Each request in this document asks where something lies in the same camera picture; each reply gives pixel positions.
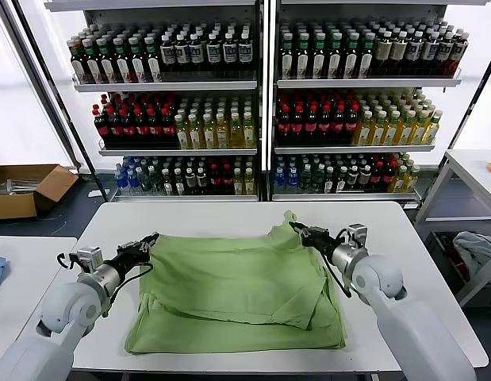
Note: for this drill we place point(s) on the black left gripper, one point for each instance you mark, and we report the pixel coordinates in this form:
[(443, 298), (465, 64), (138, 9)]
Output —
[(128, 256)]

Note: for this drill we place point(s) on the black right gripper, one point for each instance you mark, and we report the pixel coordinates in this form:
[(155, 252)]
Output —
[(320, 240)]

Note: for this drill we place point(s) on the green polo shirt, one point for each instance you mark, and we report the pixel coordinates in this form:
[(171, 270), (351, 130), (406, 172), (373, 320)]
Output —
[(229, 285)]

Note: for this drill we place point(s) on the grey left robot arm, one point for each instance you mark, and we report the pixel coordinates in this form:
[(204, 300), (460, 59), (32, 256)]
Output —
[(66, 309)]

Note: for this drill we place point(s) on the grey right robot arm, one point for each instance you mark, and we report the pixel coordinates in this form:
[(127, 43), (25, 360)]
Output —
[(407, 317)]

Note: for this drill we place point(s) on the clear green water bottle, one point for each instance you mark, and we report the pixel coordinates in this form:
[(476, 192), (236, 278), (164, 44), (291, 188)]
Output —
[(144, 182), (305, 180), (156, 182)]

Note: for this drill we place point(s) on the blue sports drink bottle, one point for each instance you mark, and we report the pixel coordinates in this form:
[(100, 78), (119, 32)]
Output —
[(292, 180), (131, 178), (280, 180), (120, 180)]

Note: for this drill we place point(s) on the dark drink bottle white cap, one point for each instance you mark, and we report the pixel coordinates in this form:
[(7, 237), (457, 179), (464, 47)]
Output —
[(202, 182), (179, 185), (168, 185), (353, 178), (329, 182), (341, 182), (364, 178), (190, 182)]

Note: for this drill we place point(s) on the yellow drink bottle green label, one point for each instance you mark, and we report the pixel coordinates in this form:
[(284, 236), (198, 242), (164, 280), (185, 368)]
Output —
[(249, 184), (405, 134), (182, 137), (364, 135), (236, 137), (419, 133), (249, 137), (222, 137), (411, 180), (209, 137), (392, 135), (399, 182), (195, 137), (238, 184), (378, 135), (432, 131)]

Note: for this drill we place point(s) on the white paper scrap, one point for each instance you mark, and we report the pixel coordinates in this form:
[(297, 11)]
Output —
[(95, 194)]

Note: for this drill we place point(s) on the cola bottle red cap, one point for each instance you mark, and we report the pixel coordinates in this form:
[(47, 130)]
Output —
[(387, 178), (324, 128), (297, 128), (338, 127), (128, 131), (102, 131), (168, 130), (115, 131), (155, 130), (376, 180), (215, 182), (311, 128), (284, 128), (142, 131), (351, 126), (227, 182)]

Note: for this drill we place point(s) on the brown cardboard box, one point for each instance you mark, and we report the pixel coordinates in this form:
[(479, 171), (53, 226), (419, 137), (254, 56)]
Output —
[(15, 206)]

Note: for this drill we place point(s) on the metal bars in carton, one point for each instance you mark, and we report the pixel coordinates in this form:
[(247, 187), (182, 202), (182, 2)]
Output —
[(9, 186)]

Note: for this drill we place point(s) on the grey metal shelf rack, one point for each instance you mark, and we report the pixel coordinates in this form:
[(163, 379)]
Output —
[(166, 86), (368, 83)]

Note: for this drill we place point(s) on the red cloth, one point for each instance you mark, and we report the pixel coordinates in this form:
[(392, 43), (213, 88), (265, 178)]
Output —
[(461, 268)]

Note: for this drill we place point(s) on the black slanted pole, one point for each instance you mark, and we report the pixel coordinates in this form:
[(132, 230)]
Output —
[(62, 103), (470, 105)]

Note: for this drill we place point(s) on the dark tea bottle green cap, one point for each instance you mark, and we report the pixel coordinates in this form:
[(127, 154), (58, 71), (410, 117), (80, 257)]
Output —
[(350, 63), (335, 63), (109, 69), (124, 69), (139, 69), (286, 63), (79, 69), (366, 63), (154, 69), (302, 63), (319, 63), (95, 69)]

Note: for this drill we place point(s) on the grey crumpled cloth pile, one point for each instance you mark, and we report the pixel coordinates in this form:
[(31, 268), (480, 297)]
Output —
[(475, 250)]

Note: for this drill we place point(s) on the white framed side table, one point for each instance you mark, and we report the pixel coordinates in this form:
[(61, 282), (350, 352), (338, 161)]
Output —
[(471, 166)]

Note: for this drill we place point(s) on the dark bottle blue white label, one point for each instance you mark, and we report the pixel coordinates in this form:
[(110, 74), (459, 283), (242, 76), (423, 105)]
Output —
[(443, 51), (230, 52), (459, 49), (196, 52), (246, 52), (182, 53), (427, 49), (214, 52), (413, 49), (169, 53)]

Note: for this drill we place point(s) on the dark bottle beige label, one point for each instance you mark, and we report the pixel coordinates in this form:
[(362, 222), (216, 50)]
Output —
[(382, 49), (397, 49)]

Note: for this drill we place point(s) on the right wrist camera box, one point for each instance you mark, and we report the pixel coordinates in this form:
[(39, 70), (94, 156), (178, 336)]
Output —
[(357, 234)]

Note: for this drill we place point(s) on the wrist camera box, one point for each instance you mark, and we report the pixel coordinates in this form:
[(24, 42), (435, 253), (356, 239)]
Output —
[(88, 258), (357, 234)]

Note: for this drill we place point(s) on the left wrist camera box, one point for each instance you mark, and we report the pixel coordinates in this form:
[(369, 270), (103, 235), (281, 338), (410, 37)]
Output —
[(88, 258)]

